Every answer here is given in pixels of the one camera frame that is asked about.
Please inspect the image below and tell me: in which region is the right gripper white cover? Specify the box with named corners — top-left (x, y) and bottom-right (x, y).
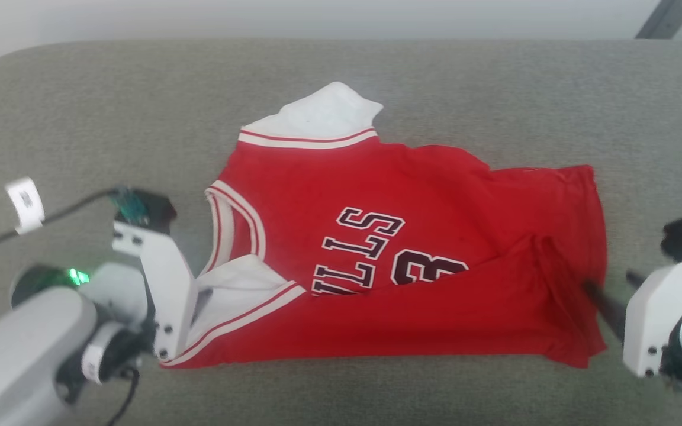
top-left (582, 257), bottom-right (682, 379)

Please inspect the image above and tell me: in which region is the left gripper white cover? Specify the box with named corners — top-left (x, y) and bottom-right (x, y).
top-left (111, 220), bottom-right (197, 362)

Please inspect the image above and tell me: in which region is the red basketball jersey white trim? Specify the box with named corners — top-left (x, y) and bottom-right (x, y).
top-left (160, 82), bottom-right (609, 369)

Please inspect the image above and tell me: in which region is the grey metal slanted bar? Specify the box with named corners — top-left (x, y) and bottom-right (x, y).
top-left (635, 0), bottom-right (682, 40)

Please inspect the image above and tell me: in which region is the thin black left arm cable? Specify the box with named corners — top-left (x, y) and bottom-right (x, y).
top-left (107, 367), bottom-right (141, 426)

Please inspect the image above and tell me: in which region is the white paper cable tag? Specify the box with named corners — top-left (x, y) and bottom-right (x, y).
top-left (5, 176), bottom-right (46, 235)

